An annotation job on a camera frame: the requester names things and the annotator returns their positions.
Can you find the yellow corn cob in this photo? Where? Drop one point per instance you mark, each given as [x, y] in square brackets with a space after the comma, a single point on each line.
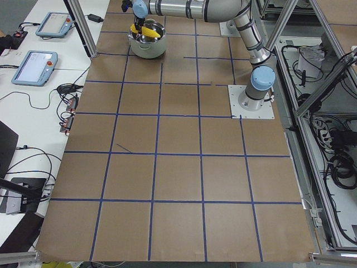
[145, 31]

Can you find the lower teach pendant tablet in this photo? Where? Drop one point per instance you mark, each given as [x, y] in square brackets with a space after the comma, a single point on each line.
[36, 68]

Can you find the upper teach pendant tablet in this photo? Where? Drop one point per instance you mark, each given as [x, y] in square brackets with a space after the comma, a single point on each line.
[55, 25]

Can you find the aluminium frame post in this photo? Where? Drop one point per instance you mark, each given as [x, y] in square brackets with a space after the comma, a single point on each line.
[76, 13]

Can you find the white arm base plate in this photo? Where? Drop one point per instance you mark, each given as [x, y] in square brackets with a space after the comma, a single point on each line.
[242, 107]

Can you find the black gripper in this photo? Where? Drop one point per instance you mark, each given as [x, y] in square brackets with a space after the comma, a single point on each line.
[139, 22]

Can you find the grey-green cooking pot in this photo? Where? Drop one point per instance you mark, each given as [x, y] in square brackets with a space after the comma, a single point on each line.
[147, 47]

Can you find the teach pendant tablet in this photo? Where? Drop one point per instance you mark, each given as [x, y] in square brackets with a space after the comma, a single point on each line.
[36, 68]
[55, 25]

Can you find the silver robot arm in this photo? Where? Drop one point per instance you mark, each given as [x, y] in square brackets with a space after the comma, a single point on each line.
[235, 16]

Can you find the black power adapter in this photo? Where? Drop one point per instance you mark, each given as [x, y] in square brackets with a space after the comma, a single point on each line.
[95, 18]

